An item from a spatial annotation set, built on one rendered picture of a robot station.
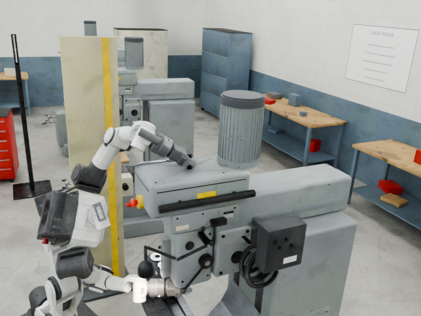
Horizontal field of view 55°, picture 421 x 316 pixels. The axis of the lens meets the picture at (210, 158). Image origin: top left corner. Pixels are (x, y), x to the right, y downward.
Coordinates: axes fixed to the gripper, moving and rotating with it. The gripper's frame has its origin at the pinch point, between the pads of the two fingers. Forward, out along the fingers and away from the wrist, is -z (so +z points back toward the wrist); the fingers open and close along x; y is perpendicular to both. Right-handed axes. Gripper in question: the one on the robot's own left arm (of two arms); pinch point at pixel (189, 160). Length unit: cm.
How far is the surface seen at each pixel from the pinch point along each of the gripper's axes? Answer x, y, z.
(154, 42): -849, -27, -19
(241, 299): -12, -60, -73
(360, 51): -432, 160, -264
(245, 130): 2.3, 24.5, -13.3
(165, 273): 5, -53, -19
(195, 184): 13.2, -4.3, -3.9
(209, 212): 9.9, -14.0, -18.0
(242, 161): 2.7, 12.0, -20.1
